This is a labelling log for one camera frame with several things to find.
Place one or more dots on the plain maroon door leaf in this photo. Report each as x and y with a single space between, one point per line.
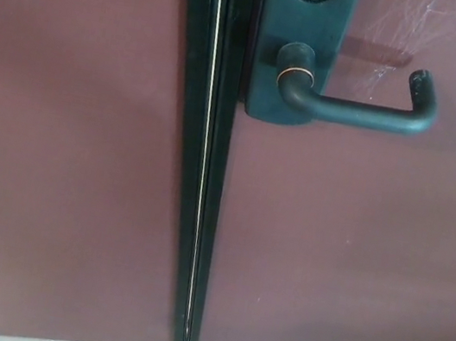
64 130

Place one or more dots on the white cobweb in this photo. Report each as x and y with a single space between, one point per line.
380 73

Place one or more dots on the black door lock plate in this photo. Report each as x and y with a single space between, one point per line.
305 21

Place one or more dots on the maroon door leaf with lock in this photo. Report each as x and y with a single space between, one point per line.
351 243

